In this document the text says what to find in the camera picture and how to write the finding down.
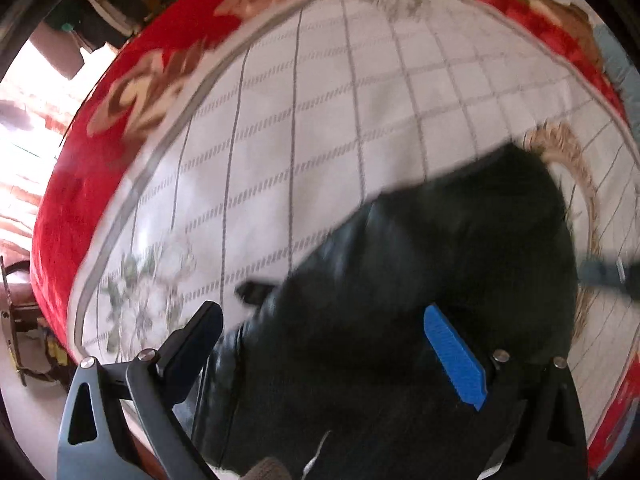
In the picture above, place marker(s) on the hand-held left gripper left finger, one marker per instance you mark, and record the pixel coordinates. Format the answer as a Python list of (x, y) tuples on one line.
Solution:
[(197, 335)]

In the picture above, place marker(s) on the white diamond patterned cloth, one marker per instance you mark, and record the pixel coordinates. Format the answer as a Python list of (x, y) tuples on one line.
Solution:
[(325, 110)]

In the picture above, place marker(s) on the brown wooden chair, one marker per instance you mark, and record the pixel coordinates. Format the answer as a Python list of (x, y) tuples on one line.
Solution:
[(15, 310)]

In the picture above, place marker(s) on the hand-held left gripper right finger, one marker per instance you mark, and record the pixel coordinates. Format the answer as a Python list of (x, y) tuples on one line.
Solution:
[(455, 360)]

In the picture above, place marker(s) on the rack of hanging clothes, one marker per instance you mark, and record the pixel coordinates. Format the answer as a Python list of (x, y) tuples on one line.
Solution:
[(100, 5)]

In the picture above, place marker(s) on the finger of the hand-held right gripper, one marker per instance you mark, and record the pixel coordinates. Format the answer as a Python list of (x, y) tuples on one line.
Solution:
[(607, 275)]

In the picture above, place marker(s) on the blue duvet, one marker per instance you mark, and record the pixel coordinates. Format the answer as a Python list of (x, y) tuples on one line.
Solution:
[(617, 60)]

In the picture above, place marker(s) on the black leather jacket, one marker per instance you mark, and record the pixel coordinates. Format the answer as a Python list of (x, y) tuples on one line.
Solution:
[(425, 270)]

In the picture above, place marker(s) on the red floral blanket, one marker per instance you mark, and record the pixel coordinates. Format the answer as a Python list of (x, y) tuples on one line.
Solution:
[(125, 95)]

